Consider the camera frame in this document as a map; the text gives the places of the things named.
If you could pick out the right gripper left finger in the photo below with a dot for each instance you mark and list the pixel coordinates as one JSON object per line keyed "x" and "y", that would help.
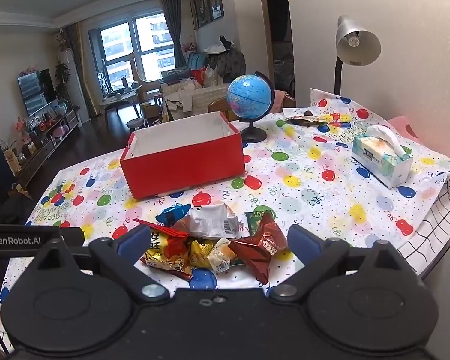
{"x": 115, "y": 260}

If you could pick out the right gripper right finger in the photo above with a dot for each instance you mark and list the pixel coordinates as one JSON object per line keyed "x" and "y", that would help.
{"x": 321, "y": 260}

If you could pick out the red yellow chips bag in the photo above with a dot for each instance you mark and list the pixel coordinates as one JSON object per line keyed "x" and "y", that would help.
{"x": 167, "y": 250}

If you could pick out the blue snack packet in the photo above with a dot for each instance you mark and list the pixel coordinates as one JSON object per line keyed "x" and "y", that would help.
{"x": 171, "y": 215}

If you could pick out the brown Oreo snack bag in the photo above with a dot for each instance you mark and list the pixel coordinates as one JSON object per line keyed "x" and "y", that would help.
{"x": 257, "y": 251}

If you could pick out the green biscuit packet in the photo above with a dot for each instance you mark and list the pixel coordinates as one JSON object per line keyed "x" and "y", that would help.
{"x": 257, "y": 219}

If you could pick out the white silver snack packet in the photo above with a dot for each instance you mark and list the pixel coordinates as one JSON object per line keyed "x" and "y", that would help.
{"x": 211, "y": 222}

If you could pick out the balloon pattern tablecloth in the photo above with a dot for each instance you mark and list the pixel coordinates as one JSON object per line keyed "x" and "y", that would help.
{"x": 303, "y": 175}

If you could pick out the TV cabinet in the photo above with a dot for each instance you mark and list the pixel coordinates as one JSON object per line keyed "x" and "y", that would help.
{"x": 34, "y": 155}

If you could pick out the red cardboard box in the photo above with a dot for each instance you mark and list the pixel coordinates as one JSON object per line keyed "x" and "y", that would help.
{"x": 182, "y": 154}

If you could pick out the tissue box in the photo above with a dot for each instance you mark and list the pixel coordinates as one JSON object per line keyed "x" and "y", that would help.
{"x": 380, "y": 152}

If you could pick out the small round stool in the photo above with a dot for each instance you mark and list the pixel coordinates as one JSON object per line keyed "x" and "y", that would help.
{"x": 135, "y": 124}

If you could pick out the snack wrapper near globe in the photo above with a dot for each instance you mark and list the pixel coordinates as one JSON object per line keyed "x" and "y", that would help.
{"x": 302, "y": 117}

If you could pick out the television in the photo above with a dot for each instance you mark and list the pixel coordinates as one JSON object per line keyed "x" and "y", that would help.
{"x": 37, "y": 90}

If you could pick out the coffee table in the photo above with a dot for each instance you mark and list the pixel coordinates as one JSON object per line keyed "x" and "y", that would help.
{"x": 122, "y": 100}

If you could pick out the sofa with cream cover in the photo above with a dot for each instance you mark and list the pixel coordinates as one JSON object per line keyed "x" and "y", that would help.
{"x": 187, "y": 98}

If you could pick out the blue desk globe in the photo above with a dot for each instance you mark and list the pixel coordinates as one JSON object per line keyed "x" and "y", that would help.
{"x": 251, "y": 98}

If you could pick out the silver desk lamp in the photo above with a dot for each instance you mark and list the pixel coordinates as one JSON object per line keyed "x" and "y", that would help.
{"x": 355, "y": 46}

